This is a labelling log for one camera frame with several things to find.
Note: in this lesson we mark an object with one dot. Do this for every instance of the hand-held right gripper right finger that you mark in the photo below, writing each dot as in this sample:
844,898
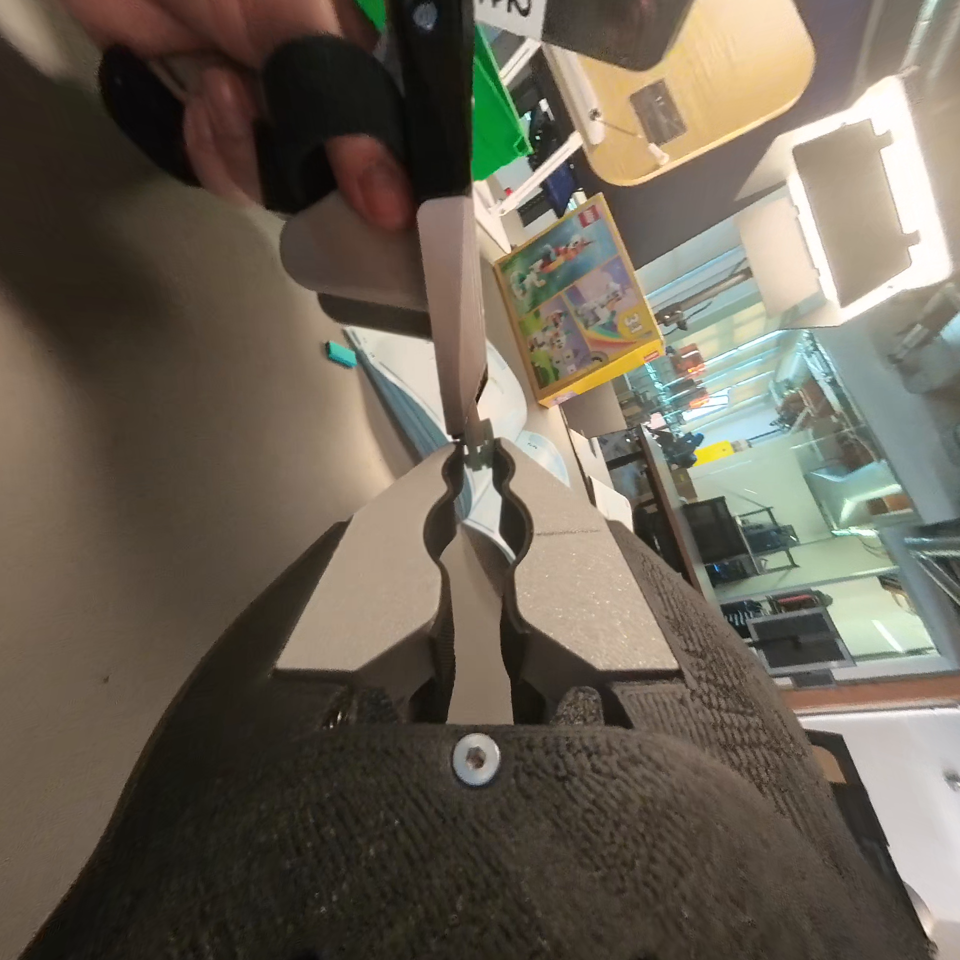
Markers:
585,600

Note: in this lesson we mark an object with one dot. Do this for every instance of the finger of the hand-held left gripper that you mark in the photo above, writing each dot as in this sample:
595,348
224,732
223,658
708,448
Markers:
352,255
450,300

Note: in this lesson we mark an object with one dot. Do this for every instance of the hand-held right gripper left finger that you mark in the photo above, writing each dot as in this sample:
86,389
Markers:
352,585

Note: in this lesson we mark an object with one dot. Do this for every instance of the white lego assembly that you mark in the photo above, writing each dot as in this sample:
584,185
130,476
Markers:
478,448

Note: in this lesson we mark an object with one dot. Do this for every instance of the teal lego brick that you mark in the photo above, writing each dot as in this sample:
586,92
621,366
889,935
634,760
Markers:
341,354

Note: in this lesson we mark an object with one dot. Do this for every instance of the open lego instruction booklet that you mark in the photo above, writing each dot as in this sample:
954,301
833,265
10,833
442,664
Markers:
517,405

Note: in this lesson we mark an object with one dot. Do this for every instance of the yellow lego box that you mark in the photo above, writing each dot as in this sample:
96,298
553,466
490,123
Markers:
577,315

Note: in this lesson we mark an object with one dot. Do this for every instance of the person's left hand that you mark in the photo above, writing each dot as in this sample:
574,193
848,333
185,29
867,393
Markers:
225,26

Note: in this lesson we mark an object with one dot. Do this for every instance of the green plastic bin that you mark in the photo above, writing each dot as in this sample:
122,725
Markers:
495,112

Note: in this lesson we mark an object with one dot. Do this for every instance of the light wooden panel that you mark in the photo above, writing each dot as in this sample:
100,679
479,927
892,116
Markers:
735,90

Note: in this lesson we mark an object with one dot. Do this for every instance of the white ceiling light fixture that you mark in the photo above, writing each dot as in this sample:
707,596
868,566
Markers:
847,210

